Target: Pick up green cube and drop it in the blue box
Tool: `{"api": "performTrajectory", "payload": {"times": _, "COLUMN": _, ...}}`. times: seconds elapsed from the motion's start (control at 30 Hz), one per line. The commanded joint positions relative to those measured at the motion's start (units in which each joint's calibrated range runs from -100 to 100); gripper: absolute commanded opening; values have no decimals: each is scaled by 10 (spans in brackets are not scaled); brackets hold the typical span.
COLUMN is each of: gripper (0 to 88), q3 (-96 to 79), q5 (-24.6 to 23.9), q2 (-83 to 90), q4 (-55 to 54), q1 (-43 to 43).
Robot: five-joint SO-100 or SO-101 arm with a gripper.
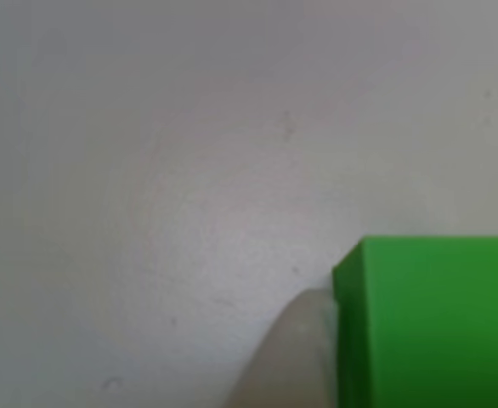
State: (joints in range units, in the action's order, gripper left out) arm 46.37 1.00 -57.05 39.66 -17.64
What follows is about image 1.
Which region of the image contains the green cube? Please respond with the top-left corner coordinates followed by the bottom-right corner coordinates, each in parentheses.
top-left (331, 235), bottom-right (498, 408)

